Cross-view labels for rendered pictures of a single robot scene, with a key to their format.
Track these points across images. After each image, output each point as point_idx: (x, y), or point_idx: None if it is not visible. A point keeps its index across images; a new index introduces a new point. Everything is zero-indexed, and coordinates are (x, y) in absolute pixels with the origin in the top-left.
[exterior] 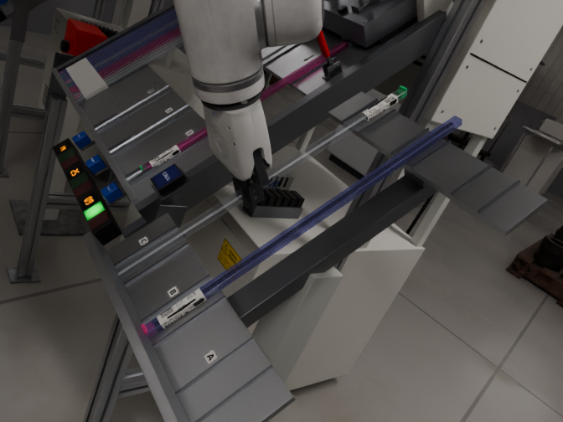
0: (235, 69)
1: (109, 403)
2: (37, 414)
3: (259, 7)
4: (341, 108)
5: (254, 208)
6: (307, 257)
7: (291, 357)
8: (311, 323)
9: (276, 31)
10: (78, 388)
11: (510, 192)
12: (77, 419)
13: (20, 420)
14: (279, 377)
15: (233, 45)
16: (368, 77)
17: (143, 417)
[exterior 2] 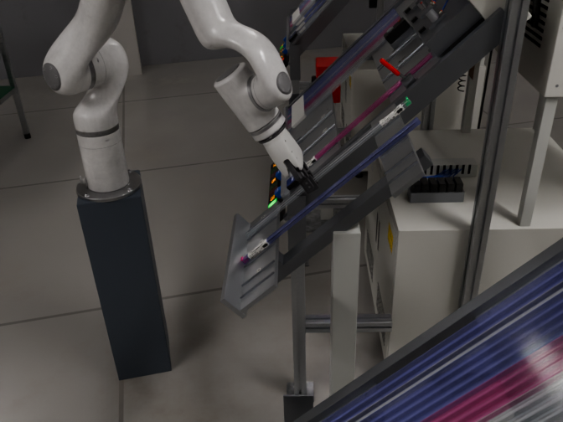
0: (255, 124)
1: (301, 336)
2: (285, 351)
3: (250, 95)
4: (377, 119)
5: (410, 196)
6: (333, 221)
7: (348, 290)
8: (352, 266)
9: (261, 104)
10: (315, 341)
11: (410, 169)
12: (309, 360)
13: (274, 352)
14: (274, 276)
15: (249, 114)
16: (436, 81)
17: (357, 368)
